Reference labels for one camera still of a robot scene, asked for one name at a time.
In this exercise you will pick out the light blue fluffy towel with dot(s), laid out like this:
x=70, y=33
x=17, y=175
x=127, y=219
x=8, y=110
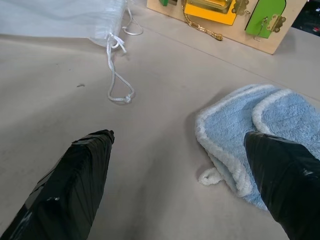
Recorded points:
x=230, y=130

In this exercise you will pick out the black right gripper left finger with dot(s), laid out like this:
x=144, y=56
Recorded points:
x=62, y=190

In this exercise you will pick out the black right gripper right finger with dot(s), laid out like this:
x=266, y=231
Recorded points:
x=287, y=185

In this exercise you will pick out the wooden latch busy board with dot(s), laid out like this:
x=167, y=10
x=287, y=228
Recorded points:
x=250, y=17

